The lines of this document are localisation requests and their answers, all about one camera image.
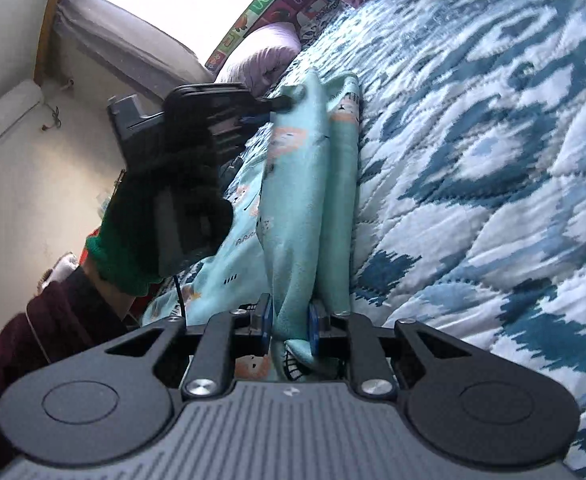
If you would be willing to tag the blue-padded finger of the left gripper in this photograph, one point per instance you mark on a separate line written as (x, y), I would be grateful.
(279, 104)

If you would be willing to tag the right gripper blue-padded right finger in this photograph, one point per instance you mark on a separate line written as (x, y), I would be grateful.
(352, 340)

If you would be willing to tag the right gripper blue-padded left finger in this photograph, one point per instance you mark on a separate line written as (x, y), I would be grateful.
(226, 337)

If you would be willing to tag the teal lion print baby garment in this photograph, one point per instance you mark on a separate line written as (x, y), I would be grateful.
(293, 212)

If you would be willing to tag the lavender pillow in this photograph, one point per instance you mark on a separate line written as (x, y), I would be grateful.
(262, 57)

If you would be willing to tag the colourful alphabet play mat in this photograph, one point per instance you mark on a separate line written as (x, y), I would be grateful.
(303, 15)

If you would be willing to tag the blue white patterned quilt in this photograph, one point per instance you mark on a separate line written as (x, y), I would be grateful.
(471, 213)

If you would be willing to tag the white wall air conditioner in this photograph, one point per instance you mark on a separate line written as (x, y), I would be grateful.
(17, 103)

